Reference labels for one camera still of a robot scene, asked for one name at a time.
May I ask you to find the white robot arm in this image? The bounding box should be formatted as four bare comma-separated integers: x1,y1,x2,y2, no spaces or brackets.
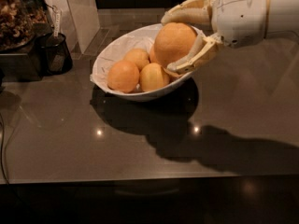
161,0,299,74

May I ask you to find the dark box stand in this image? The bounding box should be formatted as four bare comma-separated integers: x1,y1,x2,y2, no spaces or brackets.
0,23,51,82

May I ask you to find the white tag stick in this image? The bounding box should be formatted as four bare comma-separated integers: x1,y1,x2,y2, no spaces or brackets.
52,7,62,37

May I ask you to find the black mesh cup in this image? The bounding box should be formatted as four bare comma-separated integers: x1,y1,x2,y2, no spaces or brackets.
36,33,73,75

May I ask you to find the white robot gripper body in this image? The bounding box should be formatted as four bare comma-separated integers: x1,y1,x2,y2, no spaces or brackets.
211,0,267,48

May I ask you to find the glass jar of nuts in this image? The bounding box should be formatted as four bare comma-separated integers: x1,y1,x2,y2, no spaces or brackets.
0,0,35,52

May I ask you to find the white paper bag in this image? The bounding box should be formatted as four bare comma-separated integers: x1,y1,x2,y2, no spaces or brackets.
45,0,100,53

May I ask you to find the hidden back orange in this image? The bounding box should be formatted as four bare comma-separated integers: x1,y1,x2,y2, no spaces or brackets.
123,49,150,70

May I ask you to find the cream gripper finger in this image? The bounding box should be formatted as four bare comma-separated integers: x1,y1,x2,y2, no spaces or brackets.
161,0,216,25
166,33,223,75

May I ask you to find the white oval bowl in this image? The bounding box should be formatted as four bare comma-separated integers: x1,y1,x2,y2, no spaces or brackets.
90,23,192,102

